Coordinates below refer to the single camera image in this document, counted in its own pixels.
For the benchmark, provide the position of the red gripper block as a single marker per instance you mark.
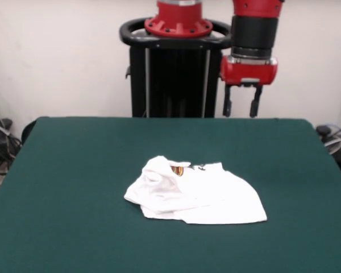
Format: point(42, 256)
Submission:
point(247, 71)

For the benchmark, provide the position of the white printed t-shirt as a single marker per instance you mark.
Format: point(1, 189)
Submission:
point(216, 199)

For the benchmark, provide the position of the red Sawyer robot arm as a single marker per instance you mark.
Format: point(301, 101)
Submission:
point(255, 31)

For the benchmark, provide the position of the black power adapter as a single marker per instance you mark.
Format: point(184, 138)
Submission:
point(324, 130)
point(5, 123)

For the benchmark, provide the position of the dark green table cloth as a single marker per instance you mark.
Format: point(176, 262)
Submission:
point(74, 199)

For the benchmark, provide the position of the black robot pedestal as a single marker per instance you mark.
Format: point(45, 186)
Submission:
point(173, 85)

